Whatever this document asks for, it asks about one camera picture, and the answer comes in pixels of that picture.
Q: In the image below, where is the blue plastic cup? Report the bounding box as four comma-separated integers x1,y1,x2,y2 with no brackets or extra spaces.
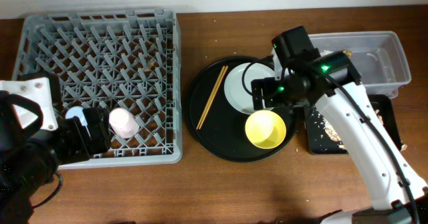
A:
65,106,88,126

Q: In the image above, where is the yellow bowl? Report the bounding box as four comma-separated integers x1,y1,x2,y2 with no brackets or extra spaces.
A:
245,110,287,150

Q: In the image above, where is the food scraps and rice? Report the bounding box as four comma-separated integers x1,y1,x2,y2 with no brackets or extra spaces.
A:
310,108,384,150

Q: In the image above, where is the grey round plate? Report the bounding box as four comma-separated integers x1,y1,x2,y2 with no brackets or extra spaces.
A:
224,62,274,115

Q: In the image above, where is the brown gold snack wrapper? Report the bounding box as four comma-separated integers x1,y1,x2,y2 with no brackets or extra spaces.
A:
343,50,352,58

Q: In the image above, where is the pink plastic cup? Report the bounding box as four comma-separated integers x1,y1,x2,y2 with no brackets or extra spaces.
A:
109,108,140,139

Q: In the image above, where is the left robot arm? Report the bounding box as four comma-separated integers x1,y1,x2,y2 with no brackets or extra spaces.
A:
1,72,111,223

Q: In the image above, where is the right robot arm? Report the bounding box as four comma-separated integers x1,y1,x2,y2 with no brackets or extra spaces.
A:
247,26,427,223

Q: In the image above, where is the black rectangular waste tray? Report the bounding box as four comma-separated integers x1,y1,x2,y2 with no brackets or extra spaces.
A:
304,95,406,154

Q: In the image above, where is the clear plastic waste bin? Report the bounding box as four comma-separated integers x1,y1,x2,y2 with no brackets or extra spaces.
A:
272,30,413,100

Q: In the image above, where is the grey plastic dishwasher rack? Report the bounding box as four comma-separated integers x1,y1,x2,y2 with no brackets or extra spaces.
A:
12,9,183,169

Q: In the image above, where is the round black serving tray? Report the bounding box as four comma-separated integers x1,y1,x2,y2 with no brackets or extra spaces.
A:
183,56,302,162

